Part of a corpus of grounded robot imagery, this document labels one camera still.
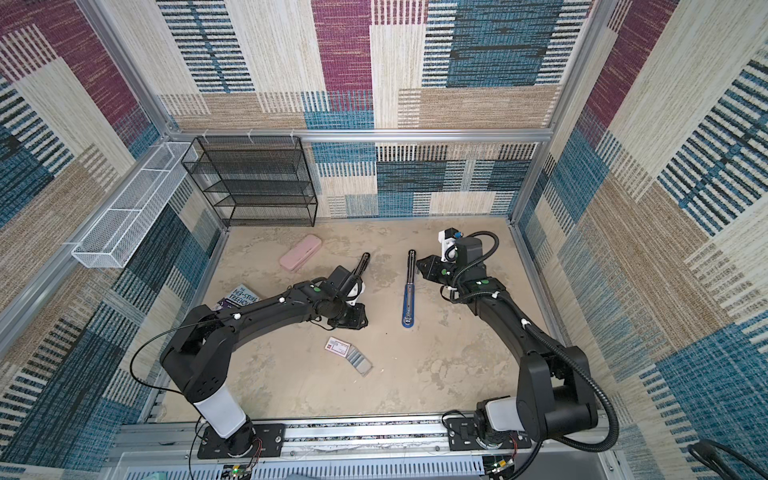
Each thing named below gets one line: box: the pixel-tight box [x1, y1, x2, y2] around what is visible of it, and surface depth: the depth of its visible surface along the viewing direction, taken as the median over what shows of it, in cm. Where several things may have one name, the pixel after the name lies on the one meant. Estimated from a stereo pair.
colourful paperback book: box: [212, 284, 262, 310], surface depth 98 cm
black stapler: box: [354, 252, 371, 275], surface depth 107 cm
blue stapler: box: [402, 249, 416, 328], surface depth 101 cm
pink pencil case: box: [280, 234, 322, 273], surface depth 110 cm
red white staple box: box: [324, 336, 352, 358], surface depth 89 cm
